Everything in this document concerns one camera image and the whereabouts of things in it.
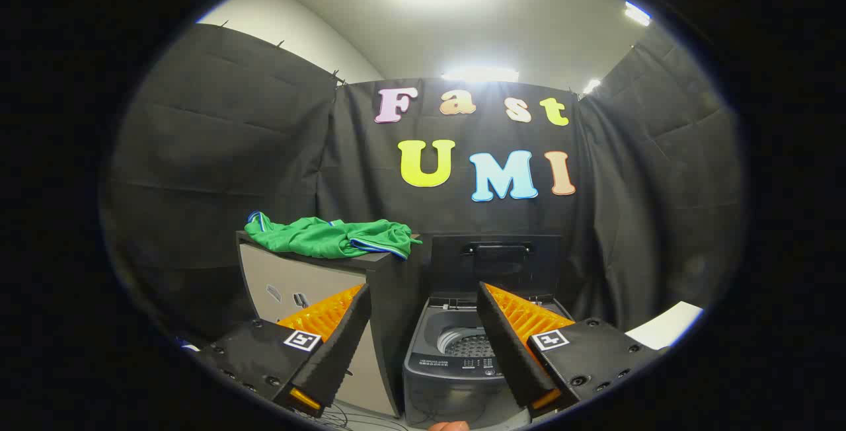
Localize thin black cables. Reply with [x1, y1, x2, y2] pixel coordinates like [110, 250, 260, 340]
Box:
[323, 401, 412, 431]

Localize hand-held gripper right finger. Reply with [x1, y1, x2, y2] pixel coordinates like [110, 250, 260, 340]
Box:
[477, 281, 668, 422]

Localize black backdrop cloth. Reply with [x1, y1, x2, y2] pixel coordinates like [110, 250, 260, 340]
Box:
[99, 21, 748, 352]

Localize grey washing machine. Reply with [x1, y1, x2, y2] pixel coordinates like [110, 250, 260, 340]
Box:
[402, 292, 576, 429]

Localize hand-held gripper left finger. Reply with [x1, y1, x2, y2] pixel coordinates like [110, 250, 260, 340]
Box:
[192, 284, 372, 418]

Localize grey and black cabinet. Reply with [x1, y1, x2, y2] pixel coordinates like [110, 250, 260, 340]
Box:
[236, 231, 424, 418]

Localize white board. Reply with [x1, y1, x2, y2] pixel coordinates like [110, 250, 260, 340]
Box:
[625, 301, 705, 351]

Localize green polo shirt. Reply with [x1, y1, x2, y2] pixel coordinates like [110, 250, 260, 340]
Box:
[246, 212, 422, 261]

